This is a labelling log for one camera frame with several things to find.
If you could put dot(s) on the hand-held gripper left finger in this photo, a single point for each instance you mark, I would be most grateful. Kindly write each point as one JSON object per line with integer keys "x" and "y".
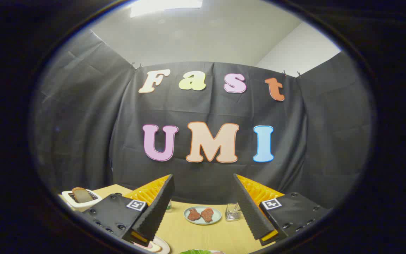
{"x": 155, "y": 211}

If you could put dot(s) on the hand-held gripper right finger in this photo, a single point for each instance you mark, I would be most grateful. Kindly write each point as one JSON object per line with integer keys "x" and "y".
{"x": 252, "y": 211}

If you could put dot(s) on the green lettuce leaf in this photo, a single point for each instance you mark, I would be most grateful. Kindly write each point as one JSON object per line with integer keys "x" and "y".
{"x": 196, "y": 252}

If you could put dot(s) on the brown-crusted bread slice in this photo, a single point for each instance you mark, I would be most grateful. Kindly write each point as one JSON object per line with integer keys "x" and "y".
{"x": 81, "y": 195}

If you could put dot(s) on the clear green-capped water bottle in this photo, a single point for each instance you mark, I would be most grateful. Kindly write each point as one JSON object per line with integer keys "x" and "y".
{"x": 168, "y": 207}

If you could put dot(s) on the round beige plate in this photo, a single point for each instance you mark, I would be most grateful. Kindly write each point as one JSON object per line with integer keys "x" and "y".
{"x": 164, "y": 245}

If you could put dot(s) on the brown meat piece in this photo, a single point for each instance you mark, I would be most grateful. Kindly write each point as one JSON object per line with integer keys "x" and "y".
{"x": 207, "y": 214}
{"x": 194, "y": 214}

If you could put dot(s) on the light blue oval plate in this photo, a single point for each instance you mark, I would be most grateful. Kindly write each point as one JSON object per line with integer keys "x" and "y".
{"x": 203, "y": 222}

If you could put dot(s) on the white toaster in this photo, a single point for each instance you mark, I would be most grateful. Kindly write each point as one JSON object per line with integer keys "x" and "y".
{"x": 83, "y": 206}

